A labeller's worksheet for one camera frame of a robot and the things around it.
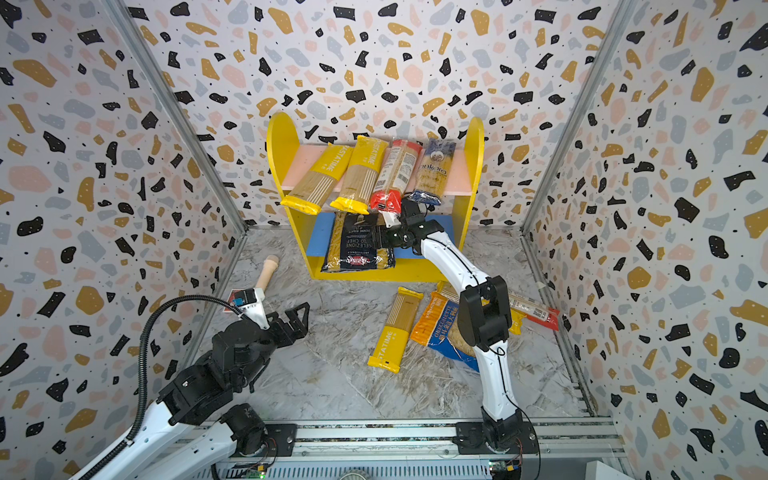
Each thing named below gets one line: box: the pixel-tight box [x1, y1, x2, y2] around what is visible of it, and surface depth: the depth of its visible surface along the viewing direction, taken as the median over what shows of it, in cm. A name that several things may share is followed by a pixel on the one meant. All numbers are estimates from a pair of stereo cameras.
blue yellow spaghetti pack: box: [410, 138, 456, 205], surface depth 78 cm
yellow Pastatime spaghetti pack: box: [280, 142, 354, 216], surface depth 74 cm
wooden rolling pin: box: [255, 255, 280, 289], surface depth 107 cm
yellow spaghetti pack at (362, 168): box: [330, 135, 389, 215], surface depth 76 cm
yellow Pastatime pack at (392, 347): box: [367, 287, 424, 374], surface depth 92 cm
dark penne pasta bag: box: [322, 213, 396, 273], surface depth 92 cm
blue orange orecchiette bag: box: [410, 291, 480, 373], surface depth 91 cm
